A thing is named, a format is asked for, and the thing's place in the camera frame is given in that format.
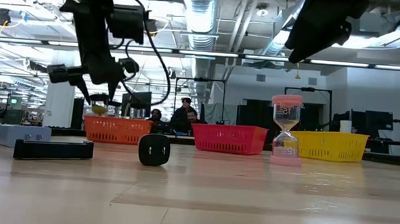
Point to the wall air vent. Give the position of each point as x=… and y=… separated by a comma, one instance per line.
x=260, y=77

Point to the black stapler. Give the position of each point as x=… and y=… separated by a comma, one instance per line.
x=54, y=150

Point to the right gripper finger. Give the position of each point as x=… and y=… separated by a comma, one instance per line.
x=310, y=35

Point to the green sign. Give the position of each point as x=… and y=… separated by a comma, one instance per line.
x=13, y=100

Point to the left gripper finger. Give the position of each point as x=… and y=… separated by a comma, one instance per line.
x=113, y=88
x=84, y=90

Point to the slanted silver ventilation duct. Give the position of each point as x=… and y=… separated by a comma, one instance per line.
x=275, y=40

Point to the black speaker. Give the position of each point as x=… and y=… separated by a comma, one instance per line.
x=77, y=114

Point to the pink hourglass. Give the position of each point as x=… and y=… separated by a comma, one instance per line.
x=285, y=154

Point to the black ceiling device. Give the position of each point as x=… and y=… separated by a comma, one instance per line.
x=1, y=16

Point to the white cup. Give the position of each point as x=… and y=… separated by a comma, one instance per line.
x=345, y=126

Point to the wide silver ventilation duct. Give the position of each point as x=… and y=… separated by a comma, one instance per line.
x=201, y=19

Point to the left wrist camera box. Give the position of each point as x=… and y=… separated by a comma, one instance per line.
x=127, y=22

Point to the white column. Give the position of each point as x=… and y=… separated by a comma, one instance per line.
x=59, y=108

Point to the yellow plastic basket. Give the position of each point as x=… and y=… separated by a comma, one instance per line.
x=335, y=146

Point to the yellow sand hourglass number three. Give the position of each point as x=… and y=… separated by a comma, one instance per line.
x=99, y=109

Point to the person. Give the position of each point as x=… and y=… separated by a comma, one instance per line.
x=186, y=106
x=155, y=118
x=193, y=120

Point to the black monitor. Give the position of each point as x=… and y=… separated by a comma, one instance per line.
x=379, y=121
x=137, y=98

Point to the grey fabric sheet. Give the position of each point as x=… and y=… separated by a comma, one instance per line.
x=220, y=113

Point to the black cube charger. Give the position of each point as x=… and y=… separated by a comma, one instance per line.
x=153, y=150

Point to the orange plastic basket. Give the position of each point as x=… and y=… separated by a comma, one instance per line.
x=116, y=131

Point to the long ceiling light bar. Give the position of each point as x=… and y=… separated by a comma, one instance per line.
x=206, y=53

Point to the light blue cube charger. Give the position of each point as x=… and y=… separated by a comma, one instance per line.
x=13, y=132

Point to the red plastic basket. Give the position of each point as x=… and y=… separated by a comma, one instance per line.
x=229, y=139

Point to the black frame stand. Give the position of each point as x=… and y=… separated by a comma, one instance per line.
x=307, y=89
x=201, y=80

